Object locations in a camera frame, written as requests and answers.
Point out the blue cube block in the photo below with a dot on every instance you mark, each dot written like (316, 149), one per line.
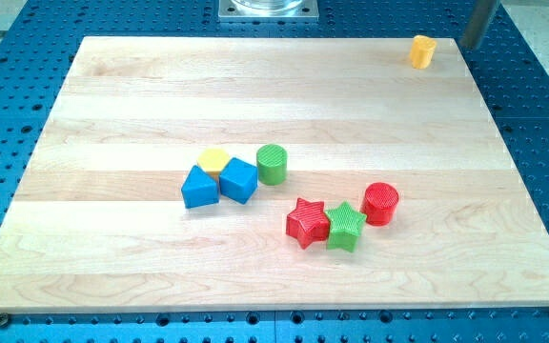
(238, 180)

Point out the red star block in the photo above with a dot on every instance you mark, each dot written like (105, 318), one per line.
(308, 223)

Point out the yellow hexagon block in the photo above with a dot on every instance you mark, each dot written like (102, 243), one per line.
(212, 161)

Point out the green cylinder block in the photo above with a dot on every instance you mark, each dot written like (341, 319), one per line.
(271, 160)

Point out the wooden board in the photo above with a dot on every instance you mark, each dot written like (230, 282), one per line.
(98, 222)

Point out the blue triangle block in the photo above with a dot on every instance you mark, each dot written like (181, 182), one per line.
(199, 189)

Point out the grey metal pusher rod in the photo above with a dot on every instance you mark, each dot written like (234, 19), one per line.
(478, 23)

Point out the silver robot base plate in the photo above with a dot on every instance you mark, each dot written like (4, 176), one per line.
(267, 10)

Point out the green star block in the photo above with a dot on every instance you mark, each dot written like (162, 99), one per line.
(346, 225)

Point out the yellow heart block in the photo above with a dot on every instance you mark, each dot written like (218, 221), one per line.
(422, 51)

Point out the red cylinder block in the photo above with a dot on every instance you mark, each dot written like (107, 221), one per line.
(379, 203)

